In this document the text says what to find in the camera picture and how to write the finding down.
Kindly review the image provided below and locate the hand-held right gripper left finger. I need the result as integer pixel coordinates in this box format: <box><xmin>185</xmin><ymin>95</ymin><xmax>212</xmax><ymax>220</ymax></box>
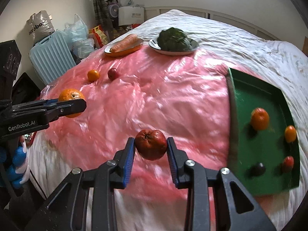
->
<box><xmin>25</xmin><ymin>137</ymin><xmax>136</xmax><ymax>231</ymax></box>

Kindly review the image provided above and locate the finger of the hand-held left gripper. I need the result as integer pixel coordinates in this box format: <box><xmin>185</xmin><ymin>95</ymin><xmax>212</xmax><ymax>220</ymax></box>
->
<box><xmin>12</xmin><ymin>99</ymin><xmax>60</xmax><ymax>111</ymax></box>
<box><xmin>46</xmin><ymin>98</ymin><xmax>87</xmax><ymax>124</ymax></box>

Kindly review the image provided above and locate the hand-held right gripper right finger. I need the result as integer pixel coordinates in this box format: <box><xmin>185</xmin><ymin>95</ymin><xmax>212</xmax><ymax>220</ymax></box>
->
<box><xmin>167</xmin><ymin>137</ymin><xmax>277</xmax><ymax>231</ymax></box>

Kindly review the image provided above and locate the red apple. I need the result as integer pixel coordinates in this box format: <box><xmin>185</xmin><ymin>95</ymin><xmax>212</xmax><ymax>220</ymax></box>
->
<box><xmin>281</xmin><ymin>156</ymin><xmax>294</xmax><ymax>173</ymax></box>
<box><xmin>134</xmin><ymin>129</ymin><xmax>167</xmax><ymax>161</ymax></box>
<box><xmin>107</xmin><ymin>68</ymin><xmax>119</xmax><ymax>80</ymax></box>

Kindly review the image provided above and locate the dark purple plum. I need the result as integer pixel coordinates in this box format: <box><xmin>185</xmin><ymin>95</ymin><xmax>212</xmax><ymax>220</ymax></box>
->
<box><xmin>250</xmin><ymin>162</ymin><xmax>266</xmax><ymax>177</ymax></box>

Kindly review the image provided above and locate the green rectangular tray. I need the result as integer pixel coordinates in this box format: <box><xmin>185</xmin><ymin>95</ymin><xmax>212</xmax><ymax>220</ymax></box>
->
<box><xmin>227</xmin><ymin>67</ymin><xmax>301</xmax><ymax>195</ymax></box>

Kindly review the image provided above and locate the large orange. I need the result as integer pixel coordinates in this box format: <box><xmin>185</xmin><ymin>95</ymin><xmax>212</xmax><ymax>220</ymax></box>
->
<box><xmin>251</xmin><ymin>108</ymin><xmax>270</xmax><ymax>131</ymax></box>

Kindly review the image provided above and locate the person's left hand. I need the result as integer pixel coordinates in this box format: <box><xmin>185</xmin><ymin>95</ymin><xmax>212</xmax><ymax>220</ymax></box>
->
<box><xmin>0</xmin><ymin>140</ymin><xmax>28</xmax><ymax>189</ymax></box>

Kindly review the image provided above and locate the dark bag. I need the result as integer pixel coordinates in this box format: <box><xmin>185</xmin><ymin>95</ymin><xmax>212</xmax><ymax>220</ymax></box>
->
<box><xmin>12</xmin><ymin>72</ymin><xmax>42</xmax><ymax>104</ymax></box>

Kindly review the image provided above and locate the small orange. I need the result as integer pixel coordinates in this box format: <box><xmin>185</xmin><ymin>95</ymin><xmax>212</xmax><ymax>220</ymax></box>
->
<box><xmin>87</xmin><ymin>69</ymin><xmax>100</xmax><ymax>82</ymax></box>

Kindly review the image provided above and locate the light blue suitcase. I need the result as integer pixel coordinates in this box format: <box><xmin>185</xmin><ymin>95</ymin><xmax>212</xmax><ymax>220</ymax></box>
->
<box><xmin>29</xmin><ymin>29</ymin><xmax>77</xmax><ymax>85</ymax></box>

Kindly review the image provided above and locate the clear plastic bag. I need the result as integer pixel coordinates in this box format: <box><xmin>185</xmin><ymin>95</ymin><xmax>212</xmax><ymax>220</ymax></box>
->
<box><xmin>72</xmin><ymin>38</ymin><xmax>95</xmax><ymax>58</ymax></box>

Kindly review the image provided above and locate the pink plastic sheet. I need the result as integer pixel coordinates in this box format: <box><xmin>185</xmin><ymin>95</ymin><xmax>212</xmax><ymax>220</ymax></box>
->
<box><xmin>40</xmin><ymin>44</ymin><xmax>243</xmax><ymax>198</ymax></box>

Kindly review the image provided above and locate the orange plate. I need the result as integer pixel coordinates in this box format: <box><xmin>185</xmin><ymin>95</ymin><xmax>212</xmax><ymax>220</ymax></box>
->
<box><xmin>104</xmin><ymin>38</ymin><xmax>144</xmax><ymax>57</ymax></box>

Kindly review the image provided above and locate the silver plastic bag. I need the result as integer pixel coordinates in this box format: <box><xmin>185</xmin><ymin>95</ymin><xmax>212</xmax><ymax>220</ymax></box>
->
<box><xmin>26</xmin><ymin>10</ymin><xmax>55</xmax><ymax>45</ymax></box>

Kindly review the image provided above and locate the blue translucent plastic bag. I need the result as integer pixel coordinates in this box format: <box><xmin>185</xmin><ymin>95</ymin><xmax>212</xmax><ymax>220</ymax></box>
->
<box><xmin>64</xmin><ymin>14</ymin><xmax>88</xmax><ymax>45</ymax></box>

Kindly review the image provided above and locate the carrot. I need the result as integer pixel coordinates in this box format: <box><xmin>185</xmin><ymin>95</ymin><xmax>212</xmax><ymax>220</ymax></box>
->
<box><xmin>109</xmin><ymin>34</ymin><xmax>139</xmax><ymax>53</ymax></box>

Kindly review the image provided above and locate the white fan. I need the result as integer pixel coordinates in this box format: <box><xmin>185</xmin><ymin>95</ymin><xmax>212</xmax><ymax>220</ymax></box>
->
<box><xmin>106</xmin><ymin>3</ymin><xmax>120</xmax><ymax>17</ymax></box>

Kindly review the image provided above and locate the plaid scarf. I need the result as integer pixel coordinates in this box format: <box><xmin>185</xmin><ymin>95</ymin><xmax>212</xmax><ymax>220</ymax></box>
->
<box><xmin>93</xmin><ymin>0</ymin><xmax>109</xmax><ymax>26</ymax></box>

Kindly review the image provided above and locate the white cardboard box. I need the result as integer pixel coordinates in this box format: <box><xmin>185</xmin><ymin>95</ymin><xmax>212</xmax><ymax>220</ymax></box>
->
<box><xmin>118</xmin><ymin>5</ymin><xmax>145</xmax><ymax>27</ymax></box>

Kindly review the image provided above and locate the white enamel plate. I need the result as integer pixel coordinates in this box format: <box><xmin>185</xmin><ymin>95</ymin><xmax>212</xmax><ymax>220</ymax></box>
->
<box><xmin>148</xmin><ymin>38</ymin><xmax>200</xmax><ymax>56</ymax></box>

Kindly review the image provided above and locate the green leafy spinach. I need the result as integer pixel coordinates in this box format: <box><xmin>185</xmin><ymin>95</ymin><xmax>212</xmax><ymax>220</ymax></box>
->
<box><xmin>157</xmin><ymin>27</ymin><xmax>193</xmax><ymax>52</ymax></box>

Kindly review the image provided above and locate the white floral bedsheet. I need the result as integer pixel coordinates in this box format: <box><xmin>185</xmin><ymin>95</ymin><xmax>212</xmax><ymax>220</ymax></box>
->
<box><xmin>24</xmin><ymin>9</ymin><xmax>308</xmax><ymax>231</ymax></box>

